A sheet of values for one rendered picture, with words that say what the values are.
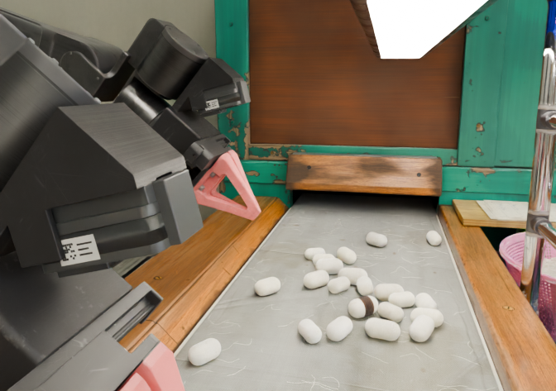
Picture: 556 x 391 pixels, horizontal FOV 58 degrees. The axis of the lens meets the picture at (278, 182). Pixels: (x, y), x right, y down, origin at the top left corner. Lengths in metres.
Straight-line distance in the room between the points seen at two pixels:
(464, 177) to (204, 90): 0.63
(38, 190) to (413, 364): 0.40
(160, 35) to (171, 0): 1.37
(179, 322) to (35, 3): 1.78
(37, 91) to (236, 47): 0.86
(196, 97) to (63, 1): 1.61
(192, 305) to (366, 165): 0.52
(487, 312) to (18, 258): 0.48
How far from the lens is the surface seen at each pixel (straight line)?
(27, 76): 0.23
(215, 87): 0.55
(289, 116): 1.05
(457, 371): 0.52
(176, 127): 0.55
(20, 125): 0.23
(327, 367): 0.50
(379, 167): 0.99
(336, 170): 0.99
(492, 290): 0.64
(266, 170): 1.06
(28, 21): 0.68
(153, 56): 0.57
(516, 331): 0.55
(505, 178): 1.06
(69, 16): 2.12
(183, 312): 0.57
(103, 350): 0.22
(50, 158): 0.18
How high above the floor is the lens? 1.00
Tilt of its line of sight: 11 degrees down
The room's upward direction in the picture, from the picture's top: straight up
